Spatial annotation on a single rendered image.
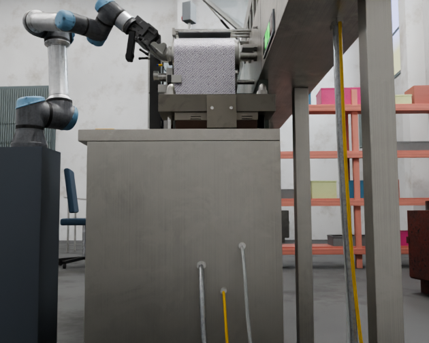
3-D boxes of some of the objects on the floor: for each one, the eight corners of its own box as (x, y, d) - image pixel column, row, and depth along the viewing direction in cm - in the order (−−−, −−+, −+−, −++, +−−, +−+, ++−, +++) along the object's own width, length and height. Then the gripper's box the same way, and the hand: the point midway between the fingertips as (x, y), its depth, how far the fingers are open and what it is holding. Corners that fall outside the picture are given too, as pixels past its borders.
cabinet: (160, 287, 400) (161, 184, 407) (237, 286, 401) (236, 184, 408) (80, 416, 149) (84, 141, 156) (287, 413, 150) (282, 140, 157)
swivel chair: (119, 263, 593) (120, 170, 602) (97, 269, 530) (99, 165, 540) (69, 262, 605) (71, 171, 615) (41, 268, 542) (44, 167, 552)
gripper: (135, 11, 187) (177, 45, 187) (139, 21, 197) (178, 53, 196) (121, 27, 187) (163, 61, 186) (125, 36, 197) (165, 69, 196)
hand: (164, 60), depth 191 cm, fingers closed, pressing on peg
